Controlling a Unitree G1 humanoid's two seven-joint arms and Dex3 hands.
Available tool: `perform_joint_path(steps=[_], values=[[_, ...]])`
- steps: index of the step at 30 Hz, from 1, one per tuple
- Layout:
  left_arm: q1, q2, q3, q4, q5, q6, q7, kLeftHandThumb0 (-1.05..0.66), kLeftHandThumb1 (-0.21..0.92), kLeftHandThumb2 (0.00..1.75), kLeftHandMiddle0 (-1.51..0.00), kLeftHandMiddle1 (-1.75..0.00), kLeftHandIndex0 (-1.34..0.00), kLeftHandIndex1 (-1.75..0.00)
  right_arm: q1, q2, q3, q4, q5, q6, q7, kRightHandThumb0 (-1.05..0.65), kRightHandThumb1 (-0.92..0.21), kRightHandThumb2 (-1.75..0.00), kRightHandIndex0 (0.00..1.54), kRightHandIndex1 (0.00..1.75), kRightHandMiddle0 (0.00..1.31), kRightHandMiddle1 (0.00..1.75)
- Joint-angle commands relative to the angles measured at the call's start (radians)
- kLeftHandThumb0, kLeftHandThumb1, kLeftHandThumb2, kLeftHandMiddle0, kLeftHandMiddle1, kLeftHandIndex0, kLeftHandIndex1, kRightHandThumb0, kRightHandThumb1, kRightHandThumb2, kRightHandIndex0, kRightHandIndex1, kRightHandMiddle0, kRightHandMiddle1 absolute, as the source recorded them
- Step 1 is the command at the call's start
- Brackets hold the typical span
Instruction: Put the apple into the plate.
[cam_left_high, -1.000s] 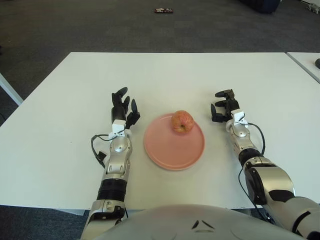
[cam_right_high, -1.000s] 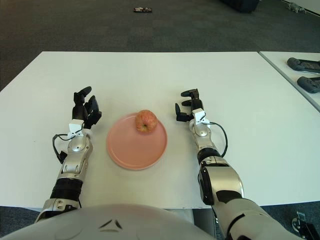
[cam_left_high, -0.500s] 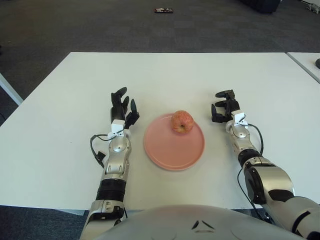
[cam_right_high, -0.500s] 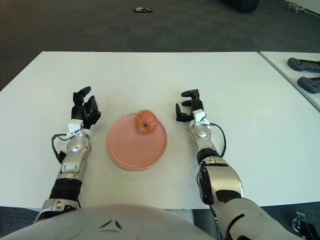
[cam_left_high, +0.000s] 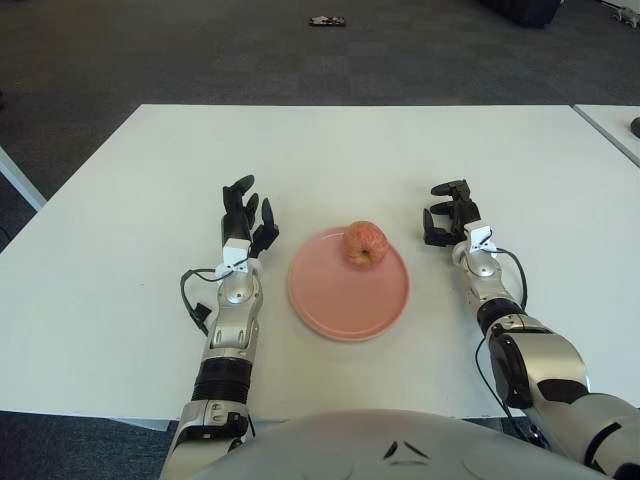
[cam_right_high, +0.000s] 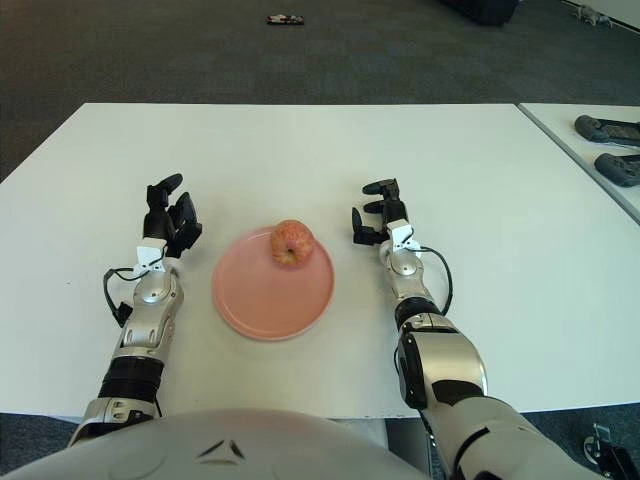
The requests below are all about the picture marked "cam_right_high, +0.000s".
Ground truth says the black device on floor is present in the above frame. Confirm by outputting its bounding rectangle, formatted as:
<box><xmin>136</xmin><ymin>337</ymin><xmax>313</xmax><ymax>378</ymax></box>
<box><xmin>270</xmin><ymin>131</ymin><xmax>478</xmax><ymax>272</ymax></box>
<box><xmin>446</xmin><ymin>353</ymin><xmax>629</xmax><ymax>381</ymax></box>
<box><xmin>583</xmin><ymin>422</ymin><xmax>634</xmax><ymax>466</ymax></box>

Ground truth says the grey handheld controller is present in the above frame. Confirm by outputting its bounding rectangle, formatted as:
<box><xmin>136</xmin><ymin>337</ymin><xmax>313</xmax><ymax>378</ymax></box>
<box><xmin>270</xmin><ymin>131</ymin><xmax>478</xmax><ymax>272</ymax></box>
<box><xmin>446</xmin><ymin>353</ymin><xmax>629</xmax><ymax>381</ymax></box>
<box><xmin>593</xmin><ymin>153</ymin><xmax>640</xmax><ymax>188</ymax></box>
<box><xmin>573</xmin><ymin>114</ymin><xmax>640</xmax><ymax>147</ymax></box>

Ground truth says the small grey floor clutter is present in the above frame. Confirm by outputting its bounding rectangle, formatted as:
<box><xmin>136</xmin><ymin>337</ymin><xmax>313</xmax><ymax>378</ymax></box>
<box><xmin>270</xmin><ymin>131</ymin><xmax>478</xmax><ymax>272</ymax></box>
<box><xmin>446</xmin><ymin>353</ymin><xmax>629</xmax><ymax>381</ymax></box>
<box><xmin>572</xmin><ymin>3</ymin><xmax>614</xmax><ymax>26</ymax></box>

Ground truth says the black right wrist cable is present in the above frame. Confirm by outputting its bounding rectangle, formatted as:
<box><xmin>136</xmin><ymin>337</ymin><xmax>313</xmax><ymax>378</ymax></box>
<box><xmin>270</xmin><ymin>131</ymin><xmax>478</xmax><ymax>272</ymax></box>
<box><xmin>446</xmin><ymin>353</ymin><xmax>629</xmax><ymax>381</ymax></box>
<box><xmin>417</xmin><ymin>245</ymin><xmax>453</xmax><ymax>316</ymax></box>

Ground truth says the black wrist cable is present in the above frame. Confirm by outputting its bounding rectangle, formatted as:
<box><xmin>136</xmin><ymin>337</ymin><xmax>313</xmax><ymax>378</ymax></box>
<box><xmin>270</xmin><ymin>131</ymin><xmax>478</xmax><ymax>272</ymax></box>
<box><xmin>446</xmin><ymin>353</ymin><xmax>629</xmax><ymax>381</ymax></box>
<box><xmin>417</xmin><ymin>245</ymin><xmax>453</xmax><ymax>316</ymax></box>
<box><xmin>103</xmin><ymin>267</ymin><xmax>146</xmax><ymax>329</ymax></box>

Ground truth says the silver robot torso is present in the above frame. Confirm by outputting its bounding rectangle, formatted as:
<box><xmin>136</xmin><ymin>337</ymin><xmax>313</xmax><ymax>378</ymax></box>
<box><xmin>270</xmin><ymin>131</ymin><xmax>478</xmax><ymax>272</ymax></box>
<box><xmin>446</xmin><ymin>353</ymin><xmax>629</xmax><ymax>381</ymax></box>
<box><xmin>0</xmin><ymin>407</ymin><xmax>431</xmax><ymax>480</ymax></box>

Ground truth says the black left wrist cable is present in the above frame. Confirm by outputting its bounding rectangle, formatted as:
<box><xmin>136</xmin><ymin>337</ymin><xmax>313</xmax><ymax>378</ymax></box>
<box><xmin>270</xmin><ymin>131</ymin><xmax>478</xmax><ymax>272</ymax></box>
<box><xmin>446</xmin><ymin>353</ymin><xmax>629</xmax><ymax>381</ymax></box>
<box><xmin>103</xmin><ymin>267</ymin><xmax>146</xmax><ymax>329</ymax></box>

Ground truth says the red yellow apple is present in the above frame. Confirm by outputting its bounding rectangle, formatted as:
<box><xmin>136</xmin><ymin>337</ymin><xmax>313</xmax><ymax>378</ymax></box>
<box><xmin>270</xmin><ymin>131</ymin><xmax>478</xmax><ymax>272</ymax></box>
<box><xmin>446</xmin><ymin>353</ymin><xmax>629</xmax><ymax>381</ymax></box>
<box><xmin>270</xmin><ymin>218</ymin><xmax>317</xmax><ymax>270</ymax></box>

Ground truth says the pink round plate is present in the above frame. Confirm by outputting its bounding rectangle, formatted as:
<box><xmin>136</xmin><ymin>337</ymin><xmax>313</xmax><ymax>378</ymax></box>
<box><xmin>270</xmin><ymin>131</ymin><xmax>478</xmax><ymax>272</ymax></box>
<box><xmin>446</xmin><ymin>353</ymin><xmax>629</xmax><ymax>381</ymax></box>
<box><xmin>210</xmin><ymin>225</ymin><xmax>336</xmax><ymax>343</ymax></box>

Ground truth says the dark bulky floor object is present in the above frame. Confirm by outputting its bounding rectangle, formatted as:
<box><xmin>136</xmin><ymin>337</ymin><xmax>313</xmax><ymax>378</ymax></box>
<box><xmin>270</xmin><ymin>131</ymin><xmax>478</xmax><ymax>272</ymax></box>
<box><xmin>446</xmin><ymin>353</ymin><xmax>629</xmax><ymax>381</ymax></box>
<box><xmin>439</xmin><ymin>0</ymin><xmax>521</xmax><ymax>26</ymax></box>

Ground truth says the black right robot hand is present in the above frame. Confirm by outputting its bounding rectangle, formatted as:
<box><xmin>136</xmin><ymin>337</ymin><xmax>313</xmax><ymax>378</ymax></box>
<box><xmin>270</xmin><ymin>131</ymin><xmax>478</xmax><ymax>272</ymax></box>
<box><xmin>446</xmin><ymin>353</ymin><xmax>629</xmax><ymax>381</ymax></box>
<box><xmin>351</xmin><ymin>177</ymin><xmax>424</xmax><ymax>254</ymax></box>

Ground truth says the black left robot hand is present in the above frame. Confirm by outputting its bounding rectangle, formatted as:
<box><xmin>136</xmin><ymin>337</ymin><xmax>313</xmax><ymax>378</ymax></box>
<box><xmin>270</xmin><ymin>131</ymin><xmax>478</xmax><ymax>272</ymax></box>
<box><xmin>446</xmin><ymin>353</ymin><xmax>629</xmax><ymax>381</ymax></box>
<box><xmin>133</xmin><ymin>173</ymin><xmax>204</xmax><ymax>274</ymax></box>

